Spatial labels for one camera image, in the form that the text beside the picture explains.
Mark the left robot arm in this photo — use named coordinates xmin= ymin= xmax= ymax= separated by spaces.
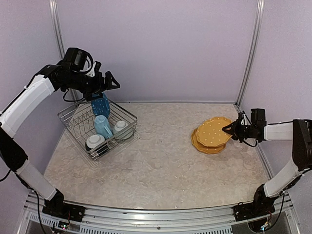
xmin=0 ymin=64 xmax=120 ymax=217

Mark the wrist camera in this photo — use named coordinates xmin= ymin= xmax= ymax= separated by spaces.
xmin=238 ymin=108 xmax=267 ymax=128
xmin=61 ymin=47 xmax=101 ymax=77

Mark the light blue mug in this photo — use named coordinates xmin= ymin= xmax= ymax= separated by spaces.
xmin=94 ymin=115 xmax=113 ymax=139

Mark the dark teal white bowl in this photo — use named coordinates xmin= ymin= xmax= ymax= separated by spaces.
xmin=85 ymin=134 xmax=109 ymax=157

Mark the right aluminium frame post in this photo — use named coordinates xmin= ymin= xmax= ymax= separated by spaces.
xmin=236 ymin=0 xmax=265 ymax=108

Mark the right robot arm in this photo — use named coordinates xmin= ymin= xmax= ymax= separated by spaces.
xmin=222 ymin=117 xmax=312 ymax=216

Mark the blue dotted plate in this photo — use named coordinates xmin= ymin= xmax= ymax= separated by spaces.
xmin=91 ymin=92 xmax=110 ymax=118

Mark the yellow dotted plate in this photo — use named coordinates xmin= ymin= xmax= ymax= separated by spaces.
xmin=196 ymin=117 xmax=232 ymax=147
xmin=191 ymin=128 xmax=226 ymax=155

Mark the front aluminium rail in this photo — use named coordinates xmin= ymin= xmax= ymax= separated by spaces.
xmin=13 ymin=193 xmax=303 ymax=234

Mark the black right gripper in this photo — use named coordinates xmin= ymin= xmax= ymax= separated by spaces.
xmin=223 ymin=118 xmax=256 ymax=142

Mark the aluminium frame post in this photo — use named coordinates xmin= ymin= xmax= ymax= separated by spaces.
xmin=49 ymin=0 xmax=65 ymax=59
xmin=236 ymin=0 xmax=265 ymax=108

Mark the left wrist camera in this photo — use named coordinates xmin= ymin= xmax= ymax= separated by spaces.
xmin=61 ymin=47 xmax=101 ymax=77

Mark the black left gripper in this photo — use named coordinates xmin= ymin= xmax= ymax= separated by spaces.
xmin=62 ymin=70 xmax=120 ymax=101

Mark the left aluminium frame post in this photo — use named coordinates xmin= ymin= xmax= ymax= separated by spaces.
xmin=49 ymin=0 xmax=65 ymax=59

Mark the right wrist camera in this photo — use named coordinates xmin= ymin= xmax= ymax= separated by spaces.
xmin=238 ymin=108 xmax=267 ymax=128

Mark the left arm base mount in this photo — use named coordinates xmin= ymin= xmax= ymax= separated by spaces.
xmin=42 ymin=189 xmax=86 ymax=222

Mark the metal wire dish rack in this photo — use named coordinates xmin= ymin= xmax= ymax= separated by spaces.
xmin=58 ymin=97 xmax=137 ymax=161

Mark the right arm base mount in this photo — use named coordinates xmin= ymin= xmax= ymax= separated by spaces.
xmin=233 ymin=184 xmax=279 ymax=221

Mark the small pale ribbed cup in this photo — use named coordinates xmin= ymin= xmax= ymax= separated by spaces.
xmin=113 ymin=120 xmax=130 ymax=140

